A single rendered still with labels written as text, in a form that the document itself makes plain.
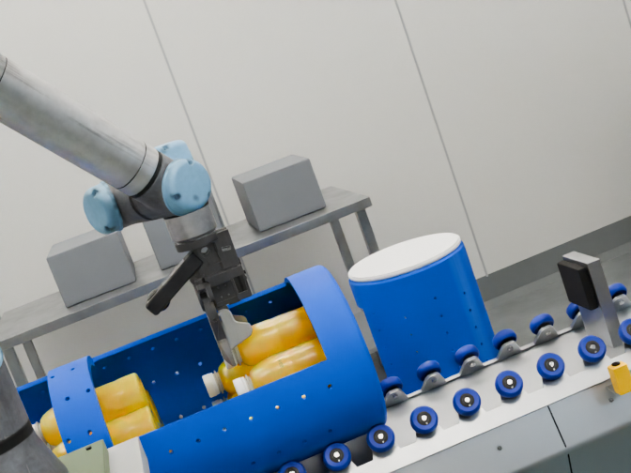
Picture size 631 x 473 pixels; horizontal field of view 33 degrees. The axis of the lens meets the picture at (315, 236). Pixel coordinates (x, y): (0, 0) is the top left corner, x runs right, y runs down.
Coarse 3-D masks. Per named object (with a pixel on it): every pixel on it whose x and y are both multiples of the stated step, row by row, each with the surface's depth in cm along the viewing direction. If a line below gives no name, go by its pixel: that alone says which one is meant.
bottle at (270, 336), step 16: (272, 320) 170; (288, 320) 169; (304, 320) 169; (256, 336) 168; (272, 336) 168; (288, 336) 168; (304, 336) 169; (240, 352) 169; (256, 352) 168; (272, 352) 168
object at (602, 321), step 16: (576, 256) 181; (592, 256) 178; (560, 272) 184; (576, 272) 177; (592, 272) 175; (576, 288) 179; (592, 288) 176; (592, 304) 177; (608, 304) 177; (592, 320) 182; (608, 320) 177; (608, 336) 178
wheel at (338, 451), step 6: (330, 444) 165; (336, 444) 165; (342, 444) 165; (324, 450) 165; (330, 450) 165; (336, 450) 165; (342, 450) 165; (348, 450) 165; (324, 456) 164; (330, 456) 164; (336, 456) 164; (342, 456) 164; (348, 456) 164; (324, 462) 164; (330, 462) 164; (336, 462) 164; (342, 462) 164; (348, 462) 164; (330, 468) 164; (336, 468) 163; (342, 468) 164
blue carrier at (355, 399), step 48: (288, 288) 179; (336, 288) 164; (192, 336) 179; (336, 336) 160; (48, 384) 161; (96, 384) 178; (144, 384) 181; (192, 384) 183; (288, 384) 158; (336, 384) 159; (96, 432) 155; (192, 432) 156; (240, 432) 157; (288, 432) 160; (336, 432) 163
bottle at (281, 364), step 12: (288, 348) 167; (300, 348) 165; (312, 348) 165; (264, 360) 165; (276, 360) 164; (288, 360) 164; (300, 360) 164; (312, 360) 164; (252, 372) 165; (264, 372) 164; (276, 372) 163; (288, 372) 164; (252, 384) 165; (264, 384) 163
